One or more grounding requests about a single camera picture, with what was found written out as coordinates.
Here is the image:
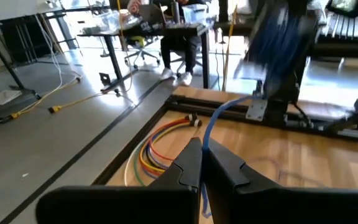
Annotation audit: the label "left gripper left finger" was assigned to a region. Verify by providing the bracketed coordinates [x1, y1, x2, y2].
[35, 136, 204, 224]

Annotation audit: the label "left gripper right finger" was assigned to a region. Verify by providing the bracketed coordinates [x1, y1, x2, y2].
[204, 138, 358, 224]

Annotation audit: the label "long thin blue cord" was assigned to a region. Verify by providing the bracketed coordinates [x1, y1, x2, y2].
[200, 93, 260, 218]

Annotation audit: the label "clear plastic bin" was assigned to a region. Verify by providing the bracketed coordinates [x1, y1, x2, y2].
[92, 11, 121, 32]
[181, 3, 208, 25]

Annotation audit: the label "person's white shoe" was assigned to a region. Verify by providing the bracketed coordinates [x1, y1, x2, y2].
[178, 72, 194, 86]
[159, 67, 174, 81]

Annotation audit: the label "person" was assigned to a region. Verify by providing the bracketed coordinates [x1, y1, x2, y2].
[158, 0, 204, 87]

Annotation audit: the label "black office desk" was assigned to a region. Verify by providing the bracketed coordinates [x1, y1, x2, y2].
[77, 23, 211, 94]

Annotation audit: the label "laptop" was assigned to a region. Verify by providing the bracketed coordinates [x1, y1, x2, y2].
[139, 3, 165, 26]

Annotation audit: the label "office chair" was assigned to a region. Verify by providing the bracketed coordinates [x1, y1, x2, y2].
[123, 34, 162, 70]

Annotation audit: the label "white paper sheet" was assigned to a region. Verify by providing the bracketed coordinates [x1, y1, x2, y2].
[0, 89, 23, 106]

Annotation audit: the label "green wire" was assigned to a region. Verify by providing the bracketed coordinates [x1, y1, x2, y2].
[132, 139, 155, 187]

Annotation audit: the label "red wire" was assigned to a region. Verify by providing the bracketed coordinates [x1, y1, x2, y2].
[149, 115, 198, 162]

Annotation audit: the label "thick yellow hanging cord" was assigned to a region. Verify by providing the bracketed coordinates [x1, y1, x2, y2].
[221, 4, 239, 93]

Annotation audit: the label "black aluminium table frame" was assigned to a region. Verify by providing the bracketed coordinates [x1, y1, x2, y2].
[90, 93, 358, 187]

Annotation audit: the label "yellow floor extension cord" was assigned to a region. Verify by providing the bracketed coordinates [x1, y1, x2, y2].
[9, 0, 135, 121]

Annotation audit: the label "white cords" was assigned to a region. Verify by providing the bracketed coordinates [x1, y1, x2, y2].
[34, 14, 83, 82]

